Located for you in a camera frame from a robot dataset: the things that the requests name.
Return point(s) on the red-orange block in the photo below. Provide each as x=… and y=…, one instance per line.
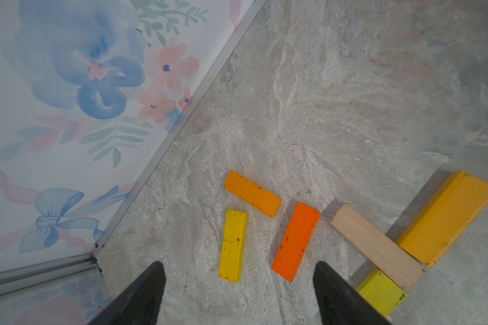
x=295, y=241

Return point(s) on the yellow long block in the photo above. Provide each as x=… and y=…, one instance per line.
x=231, y=259

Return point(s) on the natural wood block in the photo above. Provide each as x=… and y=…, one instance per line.
x=386, y=255

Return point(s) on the amber yellow block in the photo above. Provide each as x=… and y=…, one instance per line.
x=454, y=206

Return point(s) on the orange small block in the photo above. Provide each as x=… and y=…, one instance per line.
x=253, y=194

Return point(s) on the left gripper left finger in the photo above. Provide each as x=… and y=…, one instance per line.
x=140, y=302

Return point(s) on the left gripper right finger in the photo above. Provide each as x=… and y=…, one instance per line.
x=339, y=303

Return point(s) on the lime yellow block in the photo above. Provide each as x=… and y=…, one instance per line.
x=381, y=292

